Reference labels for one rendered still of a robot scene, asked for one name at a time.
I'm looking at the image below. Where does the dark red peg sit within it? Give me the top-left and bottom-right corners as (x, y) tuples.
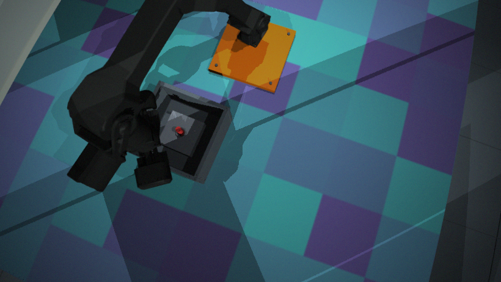
(175, 126), (185, 136)

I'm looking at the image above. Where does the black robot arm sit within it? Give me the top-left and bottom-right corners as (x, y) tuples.
(67, 0), (271, 192)

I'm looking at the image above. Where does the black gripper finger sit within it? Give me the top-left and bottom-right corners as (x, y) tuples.
(150, 110), (161, 133)
(136, 151), (169, 168)

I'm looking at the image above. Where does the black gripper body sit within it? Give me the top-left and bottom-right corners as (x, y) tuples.
(127, 90), (172, 190)

